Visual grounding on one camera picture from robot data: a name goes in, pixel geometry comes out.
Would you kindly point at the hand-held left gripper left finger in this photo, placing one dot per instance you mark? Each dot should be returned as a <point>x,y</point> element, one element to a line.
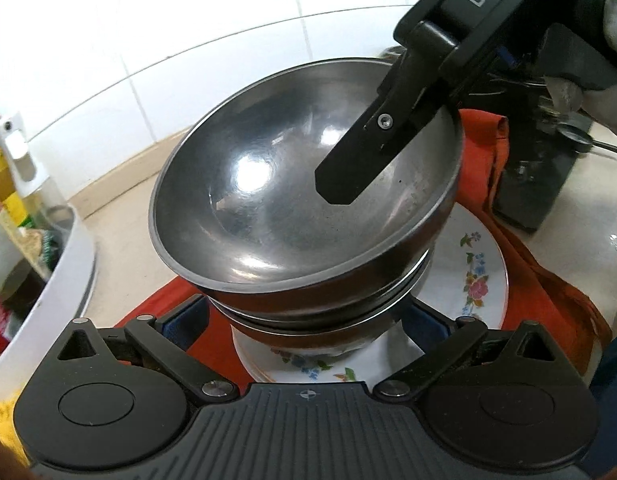
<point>186,322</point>

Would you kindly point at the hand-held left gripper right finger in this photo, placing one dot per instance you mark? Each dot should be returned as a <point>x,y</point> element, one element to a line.
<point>428,327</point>

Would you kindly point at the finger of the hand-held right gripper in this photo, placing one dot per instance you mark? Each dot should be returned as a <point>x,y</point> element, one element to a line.
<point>358,160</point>

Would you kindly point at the stainless steel bowl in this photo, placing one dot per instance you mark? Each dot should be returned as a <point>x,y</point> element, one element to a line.
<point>388,300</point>
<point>308,337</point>
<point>268,180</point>

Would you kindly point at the white colourful-flower plate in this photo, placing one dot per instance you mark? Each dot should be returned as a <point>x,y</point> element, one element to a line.
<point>476,265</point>

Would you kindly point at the person's right hand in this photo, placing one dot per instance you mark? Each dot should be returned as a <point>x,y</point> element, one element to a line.
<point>616,25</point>

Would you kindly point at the red cloth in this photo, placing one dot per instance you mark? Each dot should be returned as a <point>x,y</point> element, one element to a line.
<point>538,280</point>

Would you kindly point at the white two-tier spice rack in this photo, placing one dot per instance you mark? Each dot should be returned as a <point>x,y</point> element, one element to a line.
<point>73,270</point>

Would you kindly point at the black gas stove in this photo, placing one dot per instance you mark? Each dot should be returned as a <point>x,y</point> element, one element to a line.
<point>528,185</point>

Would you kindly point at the dark blue cloth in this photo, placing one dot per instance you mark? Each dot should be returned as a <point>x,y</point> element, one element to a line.
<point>611,370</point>

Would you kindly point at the yellow chenille mat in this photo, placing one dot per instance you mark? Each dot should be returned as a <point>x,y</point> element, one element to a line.
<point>3,430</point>

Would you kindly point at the white spray bottle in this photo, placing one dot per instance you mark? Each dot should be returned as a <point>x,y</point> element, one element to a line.
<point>23,170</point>

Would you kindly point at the yellow-label green bottle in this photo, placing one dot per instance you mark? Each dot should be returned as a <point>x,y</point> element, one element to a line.
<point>1,190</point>

